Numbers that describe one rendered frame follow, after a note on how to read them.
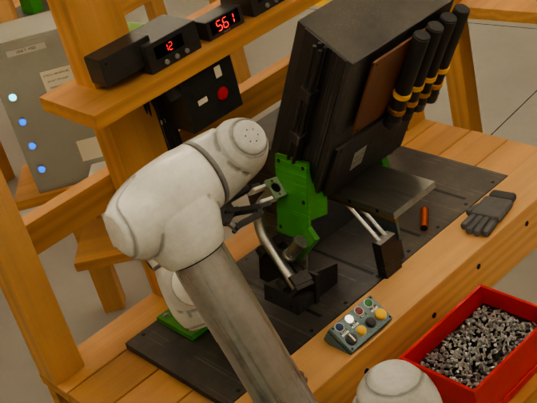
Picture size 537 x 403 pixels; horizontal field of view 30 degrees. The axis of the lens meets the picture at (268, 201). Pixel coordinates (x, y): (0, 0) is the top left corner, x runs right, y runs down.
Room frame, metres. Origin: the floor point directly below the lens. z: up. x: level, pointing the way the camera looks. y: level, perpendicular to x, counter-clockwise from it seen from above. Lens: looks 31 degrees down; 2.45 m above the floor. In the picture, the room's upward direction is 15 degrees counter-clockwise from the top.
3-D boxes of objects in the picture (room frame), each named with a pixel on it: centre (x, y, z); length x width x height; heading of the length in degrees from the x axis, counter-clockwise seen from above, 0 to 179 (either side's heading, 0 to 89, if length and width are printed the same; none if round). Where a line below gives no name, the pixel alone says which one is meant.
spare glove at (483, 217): (2.23, -0.56, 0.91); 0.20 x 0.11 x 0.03; 135
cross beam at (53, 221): (2.56, 0.10, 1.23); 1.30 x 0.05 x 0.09; 125
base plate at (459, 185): (2.26, -0.11, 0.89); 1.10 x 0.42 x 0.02; 125
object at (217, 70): (2.36, 0.10, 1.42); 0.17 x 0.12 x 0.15; 125
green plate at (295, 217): (2.16, -0.09, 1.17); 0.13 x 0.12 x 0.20; 125
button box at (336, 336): (1.90, -0.13, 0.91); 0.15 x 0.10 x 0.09; 125
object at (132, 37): (2.27, 0.25, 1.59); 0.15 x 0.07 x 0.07; 125
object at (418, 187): (2.22, -0.23, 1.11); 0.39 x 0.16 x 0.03; 35
